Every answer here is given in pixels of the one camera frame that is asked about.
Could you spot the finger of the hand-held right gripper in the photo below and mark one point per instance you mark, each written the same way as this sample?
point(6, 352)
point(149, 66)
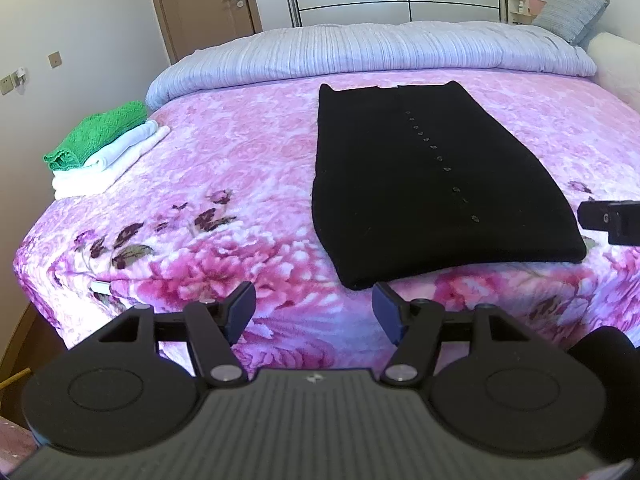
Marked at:
point(620, 220)

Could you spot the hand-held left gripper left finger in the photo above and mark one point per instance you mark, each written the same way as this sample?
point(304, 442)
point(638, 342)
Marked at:
point(240, 310)

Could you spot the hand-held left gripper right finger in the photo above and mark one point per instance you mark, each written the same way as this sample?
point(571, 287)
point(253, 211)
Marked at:
point(389, 310)

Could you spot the black knit sweater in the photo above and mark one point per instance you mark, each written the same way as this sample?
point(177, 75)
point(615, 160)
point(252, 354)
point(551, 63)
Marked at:
point(425, 185)

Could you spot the pink floral blanket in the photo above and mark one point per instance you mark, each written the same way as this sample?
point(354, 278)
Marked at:
point(225, 170)

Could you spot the white quilted headboard cushion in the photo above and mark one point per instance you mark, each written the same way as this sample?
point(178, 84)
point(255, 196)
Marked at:
point(617, 65)

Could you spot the dark cloth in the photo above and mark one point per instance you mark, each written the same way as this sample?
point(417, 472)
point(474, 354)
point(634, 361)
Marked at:
point(612, 375)

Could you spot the white folded cloth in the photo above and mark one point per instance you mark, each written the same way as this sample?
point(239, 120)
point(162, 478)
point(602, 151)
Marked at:
point(90, 182)
point(127, 147)

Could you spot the grey striped pillow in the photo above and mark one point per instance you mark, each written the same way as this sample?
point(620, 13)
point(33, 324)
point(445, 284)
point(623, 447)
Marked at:
point(570, 15)

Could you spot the wooden bed base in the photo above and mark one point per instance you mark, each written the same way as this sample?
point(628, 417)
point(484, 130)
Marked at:
point(20, 332)

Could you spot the pink box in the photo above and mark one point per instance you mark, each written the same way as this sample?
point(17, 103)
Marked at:
point(536, 7)

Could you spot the green knit cloth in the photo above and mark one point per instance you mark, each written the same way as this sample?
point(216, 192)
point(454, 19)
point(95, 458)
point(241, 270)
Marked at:
point(95, 132)

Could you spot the yellow stick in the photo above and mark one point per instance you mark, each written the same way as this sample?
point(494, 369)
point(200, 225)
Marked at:
point(15, 379)

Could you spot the lavender striped duvet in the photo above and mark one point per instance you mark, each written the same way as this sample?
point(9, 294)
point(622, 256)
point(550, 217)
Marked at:
point(350, 52)

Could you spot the brown wooden door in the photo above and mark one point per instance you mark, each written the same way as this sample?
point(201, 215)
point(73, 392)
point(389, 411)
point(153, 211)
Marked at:
point(200, 5)

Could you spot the white plug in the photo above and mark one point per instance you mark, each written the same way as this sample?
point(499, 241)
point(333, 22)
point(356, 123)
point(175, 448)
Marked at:
point(20, 76)

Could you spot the small brown wall switch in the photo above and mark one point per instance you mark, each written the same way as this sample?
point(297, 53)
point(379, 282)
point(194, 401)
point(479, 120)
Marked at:
point(55, 59)

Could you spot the wall switch and socket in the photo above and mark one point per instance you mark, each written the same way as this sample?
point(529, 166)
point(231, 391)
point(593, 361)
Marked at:
point(6, 85)

